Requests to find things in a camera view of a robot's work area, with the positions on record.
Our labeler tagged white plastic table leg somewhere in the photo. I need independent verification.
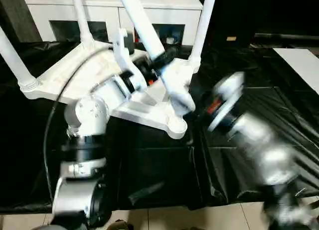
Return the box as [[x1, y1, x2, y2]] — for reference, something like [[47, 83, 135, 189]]
[[189, 0, 218, 66], [70, 0, 94, 47], [0, 27, 40, 92], [116, 0, 196, 117]]

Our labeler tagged white plastic table top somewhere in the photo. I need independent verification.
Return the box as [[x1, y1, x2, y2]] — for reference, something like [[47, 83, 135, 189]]
[[17, 40, 202, 140]]

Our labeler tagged white glass-door cabinet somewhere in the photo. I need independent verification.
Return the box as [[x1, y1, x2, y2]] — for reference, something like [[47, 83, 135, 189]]
[[24, 0, 204, 46]]

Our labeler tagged black work mat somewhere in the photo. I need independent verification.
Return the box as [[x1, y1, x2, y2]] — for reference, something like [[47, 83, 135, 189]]
[[0, 39, 319, 213]]

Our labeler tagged white flat panel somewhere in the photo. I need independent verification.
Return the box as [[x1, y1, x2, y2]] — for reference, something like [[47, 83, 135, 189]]
[[273, 47, 319, 96]]

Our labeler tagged grey pleated curtain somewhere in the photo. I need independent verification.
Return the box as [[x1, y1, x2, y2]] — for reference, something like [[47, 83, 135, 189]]
[[0, 0, 42, 43]]

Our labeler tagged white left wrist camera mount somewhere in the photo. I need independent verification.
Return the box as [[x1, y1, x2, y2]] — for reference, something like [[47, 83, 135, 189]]
[[111, 27, 147, 93]]

